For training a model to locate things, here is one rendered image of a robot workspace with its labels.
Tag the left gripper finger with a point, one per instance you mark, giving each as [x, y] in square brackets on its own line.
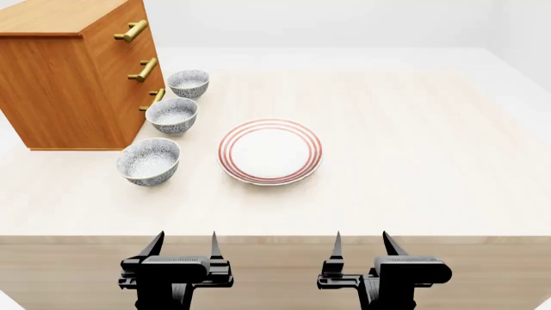
[154, 247]
[215, 248]

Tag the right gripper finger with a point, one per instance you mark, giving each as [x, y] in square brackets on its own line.
[392, 247]
[337, 248]

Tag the grey patterned ceramic bowl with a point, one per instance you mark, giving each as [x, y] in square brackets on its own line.
[146, 161]
[171, 114]
[189, 82]

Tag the white plate with red rings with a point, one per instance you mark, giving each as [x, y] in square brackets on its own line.
[270, 153]

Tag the wooden drawer cabinet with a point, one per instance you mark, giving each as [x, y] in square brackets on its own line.
[56, 90]

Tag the black right gripper camera box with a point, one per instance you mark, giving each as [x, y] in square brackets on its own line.
[411, 269]

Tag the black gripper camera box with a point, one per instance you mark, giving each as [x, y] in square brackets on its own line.
[411, 269]
[174, 269]

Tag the black left gripper camera box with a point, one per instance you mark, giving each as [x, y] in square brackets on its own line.
[174, 269]

